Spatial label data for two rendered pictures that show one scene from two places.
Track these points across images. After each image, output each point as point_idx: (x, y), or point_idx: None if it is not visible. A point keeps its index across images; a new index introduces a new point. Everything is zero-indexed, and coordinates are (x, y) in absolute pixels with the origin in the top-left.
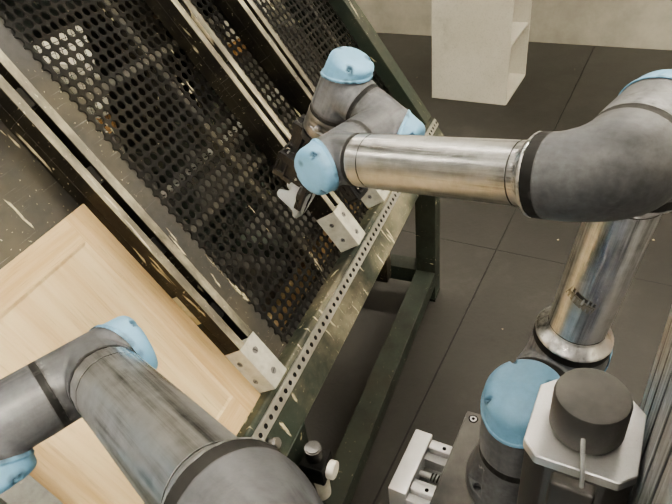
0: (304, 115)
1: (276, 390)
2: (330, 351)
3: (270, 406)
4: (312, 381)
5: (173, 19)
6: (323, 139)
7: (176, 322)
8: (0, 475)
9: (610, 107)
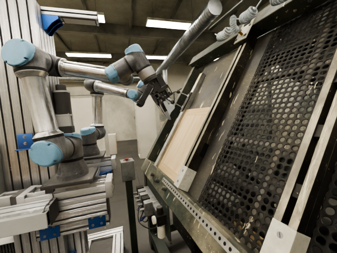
0: (159, 74)
1: (176, 188)
2: (187, 223)
3: (172, 185)
4: (177, 209)
5: None
6: None
7: None
8: None
9: (44, 50)
